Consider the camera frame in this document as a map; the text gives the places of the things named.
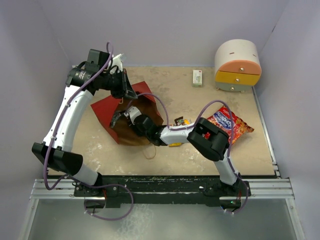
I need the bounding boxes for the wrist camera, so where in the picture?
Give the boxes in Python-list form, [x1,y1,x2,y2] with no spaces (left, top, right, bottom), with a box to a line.
[124,106,142,125]
[109,53,126,75]

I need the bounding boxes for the brown chocolate snack packet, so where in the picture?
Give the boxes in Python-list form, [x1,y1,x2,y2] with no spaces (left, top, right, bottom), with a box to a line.
[174,116,185,126]

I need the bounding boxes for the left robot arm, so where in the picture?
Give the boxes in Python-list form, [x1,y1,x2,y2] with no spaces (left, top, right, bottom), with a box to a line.
[31,49,137,196]

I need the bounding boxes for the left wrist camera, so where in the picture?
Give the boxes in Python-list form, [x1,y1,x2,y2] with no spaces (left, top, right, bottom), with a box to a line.
[109,53,126,75]

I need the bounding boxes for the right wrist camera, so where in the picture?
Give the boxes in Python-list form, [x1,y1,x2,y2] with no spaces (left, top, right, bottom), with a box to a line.
[124,106,142,125]

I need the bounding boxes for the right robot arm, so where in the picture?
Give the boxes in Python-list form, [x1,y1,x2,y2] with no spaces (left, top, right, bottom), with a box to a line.
[109,107,241,196]

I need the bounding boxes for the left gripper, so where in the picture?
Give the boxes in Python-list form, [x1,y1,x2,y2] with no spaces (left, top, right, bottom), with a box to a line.
[99,68,138,100]

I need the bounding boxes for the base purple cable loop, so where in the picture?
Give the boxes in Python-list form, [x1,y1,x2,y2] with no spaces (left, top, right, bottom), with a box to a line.
[83,183,135,221]

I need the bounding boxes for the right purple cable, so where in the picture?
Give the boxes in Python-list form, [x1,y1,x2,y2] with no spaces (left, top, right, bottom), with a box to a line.
[124,92,251,216]

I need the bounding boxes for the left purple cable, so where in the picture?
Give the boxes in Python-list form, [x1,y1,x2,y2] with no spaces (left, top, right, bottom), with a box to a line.
[42,41,115,191]

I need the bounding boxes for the round pastel drawer cabinet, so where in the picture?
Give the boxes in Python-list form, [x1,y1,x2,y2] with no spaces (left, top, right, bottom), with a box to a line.
[214,39,262,92]

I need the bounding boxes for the yellow snack packet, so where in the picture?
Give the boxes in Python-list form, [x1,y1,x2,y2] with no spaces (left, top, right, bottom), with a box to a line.
[168,142,182,148]

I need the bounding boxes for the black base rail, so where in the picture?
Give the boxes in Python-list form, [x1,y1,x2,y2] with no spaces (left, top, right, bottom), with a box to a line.
[72,175,251,210]

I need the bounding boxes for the red paper bag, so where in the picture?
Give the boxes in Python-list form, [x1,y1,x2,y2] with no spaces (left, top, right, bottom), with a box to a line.
[90,80,164,147]

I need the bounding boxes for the small white box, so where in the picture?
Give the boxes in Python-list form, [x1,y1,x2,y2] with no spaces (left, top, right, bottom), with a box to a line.
[192,70,203,87]

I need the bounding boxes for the yellow candy packet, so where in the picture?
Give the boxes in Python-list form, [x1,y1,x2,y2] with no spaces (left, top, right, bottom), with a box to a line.
[179,119,192,126]

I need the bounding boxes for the large red snack bag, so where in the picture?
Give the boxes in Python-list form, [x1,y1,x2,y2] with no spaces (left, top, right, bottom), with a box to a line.
[207,105,255,144]

